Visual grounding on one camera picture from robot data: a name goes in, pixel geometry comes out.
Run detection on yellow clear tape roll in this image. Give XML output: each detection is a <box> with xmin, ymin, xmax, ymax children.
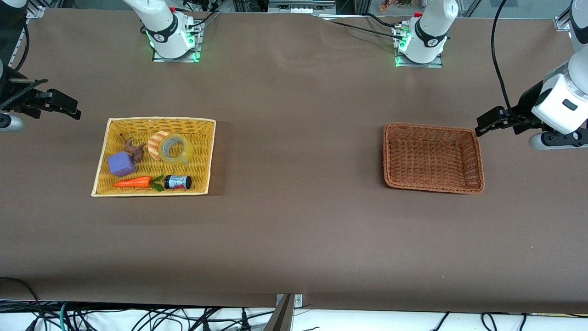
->
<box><xmin>158</xmin><ymin>133</ymin><xmax>194</xmax><ymax>166</ymax></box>

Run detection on brown wicker basket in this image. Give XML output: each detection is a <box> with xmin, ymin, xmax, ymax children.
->
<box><xmin>383</xmin><ymin>122</ymin><xmax>485</xmax><ymax>194</ymax></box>

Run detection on purple cube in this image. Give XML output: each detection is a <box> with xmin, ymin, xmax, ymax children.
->
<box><xmin>107</xmin><ymin>151</ymin><xmax>137</xmax><ymax>177</ymax></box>

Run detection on brown toy animal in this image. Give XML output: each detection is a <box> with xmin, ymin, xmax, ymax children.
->
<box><xmin>120</xmin><ymin>133</ymin><xmax>147</xmax><ymax>163</ymax></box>

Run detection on striped croissant toy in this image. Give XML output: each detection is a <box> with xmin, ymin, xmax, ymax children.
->
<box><xmin>147</xmin><ymin>131</ymin><xmax>173</xmax><ymax>161</ymax></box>

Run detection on orange toy carrot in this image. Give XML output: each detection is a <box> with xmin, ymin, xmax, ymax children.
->
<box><xmin>113</xmin><ymin>174</ymin><xmax>166</xmax><ymax>192</ymax></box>

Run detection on small black jar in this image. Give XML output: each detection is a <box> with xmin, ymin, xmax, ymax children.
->
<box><xmin>164</xmin><ymin>175</ymin><xmax>192</xmax><ymax>191</ymax></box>

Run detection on yellow wicker basket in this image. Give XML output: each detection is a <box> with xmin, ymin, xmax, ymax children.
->
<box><xmin>91</xmin><ymin>117</ymin><xmax>216</xmax><ymax>197</ymax></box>

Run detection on grey metal equipment box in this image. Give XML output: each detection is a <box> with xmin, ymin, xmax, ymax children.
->
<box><xmin>268</xmin><ymin>0</ymin><xmax>336</xmax><ymax>13</ymax></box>

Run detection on dark metal profile bar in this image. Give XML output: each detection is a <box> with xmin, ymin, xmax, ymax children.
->
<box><xmin>264</xmin><ymin>294</ymin><xmax>295</xmax><ymax>331</ymax></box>

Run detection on aluminium side rail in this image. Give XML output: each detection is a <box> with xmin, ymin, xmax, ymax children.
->
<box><xmin>7</xmin><ymin>18</ymin><xmax>29</xmax><ymax>72</ymax></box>

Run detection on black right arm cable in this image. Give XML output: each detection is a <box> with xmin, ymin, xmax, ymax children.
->
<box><xmin>15</xmin><ymin>22</ymin><xmax>30</xmax><ymax>72</ymax></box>

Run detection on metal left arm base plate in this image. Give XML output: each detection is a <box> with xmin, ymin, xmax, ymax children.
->
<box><xmin>395</xmin><ymin>25</ymin><xmax>444</xmax><ymax>68</ymax></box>

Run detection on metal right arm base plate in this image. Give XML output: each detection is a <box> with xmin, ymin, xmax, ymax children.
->
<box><xmin>153</xmin><ymin>21</ymin><xmax>203</xmax><ymax>63</ymax></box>

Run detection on short black base cable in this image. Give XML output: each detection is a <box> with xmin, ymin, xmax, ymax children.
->
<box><xmin>365</xmin><ymin>13</ymin><xmax>402</xmax><ymax>29</ymax></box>

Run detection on long black base cable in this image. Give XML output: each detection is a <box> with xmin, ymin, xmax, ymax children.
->
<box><xmin>322</xmin><ymin>19</ymin><xmax>405</xmax><ymax>41</ymax></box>

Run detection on black right base cables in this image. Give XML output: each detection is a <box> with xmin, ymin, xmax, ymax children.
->
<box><xmin>184</xmin><ymin>0</ymin><xmax>221</xmax><ymax>29</ymax></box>

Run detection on black curved floor cable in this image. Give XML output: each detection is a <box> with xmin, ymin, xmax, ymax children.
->
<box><xmin>0</xmin><ymin>277</ymin><xmax>44</xmax><ymax>331</ymax></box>

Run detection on tangled black cable bundle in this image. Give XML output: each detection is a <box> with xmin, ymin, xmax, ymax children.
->
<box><xmin>0</xmin><ymin>301</ymin><xmax>276</xmax><ymax>331</ymax></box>

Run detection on silver table edge bracket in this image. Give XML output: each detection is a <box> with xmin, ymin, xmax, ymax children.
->
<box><xmin>276</xmin><ymin>293</ymin><xmax>304</xmax><ymax>308</ymax></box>

